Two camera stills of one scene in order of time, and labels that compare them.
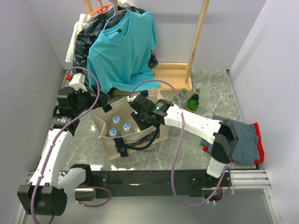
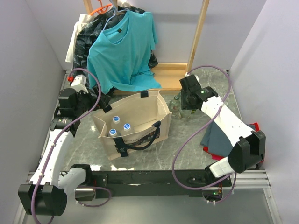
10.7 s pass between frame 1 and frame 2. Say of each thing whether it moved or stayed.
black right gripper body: moved
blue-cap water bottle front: stayed
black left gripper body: stayed
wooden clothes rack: stayed
